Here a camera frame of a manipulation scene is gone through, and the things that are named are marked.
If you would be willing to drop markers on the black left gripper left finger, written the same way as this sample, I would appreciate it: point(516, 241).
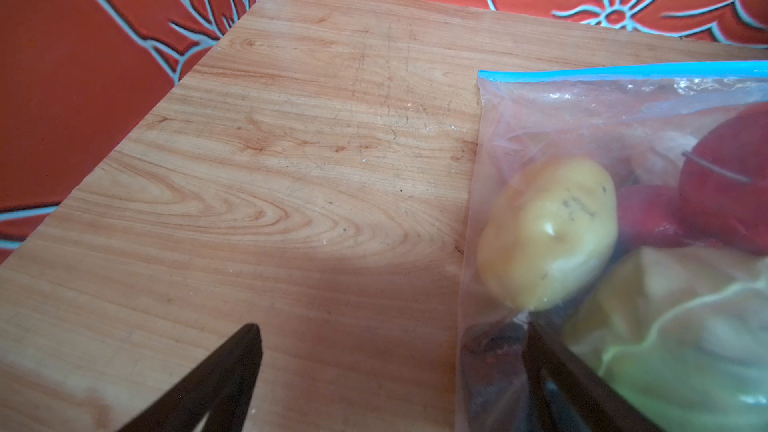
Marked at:
point(215, 395)

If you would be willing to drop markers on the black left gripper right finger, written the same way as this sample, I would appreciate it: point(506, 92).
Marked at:
point(546, 358)

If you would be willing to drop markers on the dark avocado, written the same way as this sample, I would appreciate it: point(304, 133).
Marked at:
point(492, 385)

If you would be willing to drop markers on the yellow potato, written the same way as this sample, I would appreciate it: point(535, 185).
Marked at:
point(550, 232)

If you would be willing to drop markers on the green cabbage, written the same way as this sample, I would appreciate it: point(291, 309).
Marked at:
point(681, 334)

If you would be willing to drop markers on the clear zip top bag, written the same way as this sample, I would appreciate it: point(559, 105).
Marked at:
point(635, 121)

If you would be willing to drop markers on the red fruit front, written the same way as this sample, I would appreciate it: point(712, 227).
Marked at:
point(723, 182)

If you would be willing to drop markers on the red fruit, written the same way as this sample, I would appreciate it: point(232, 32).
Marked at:
point(650, 215)
point(723, 182)

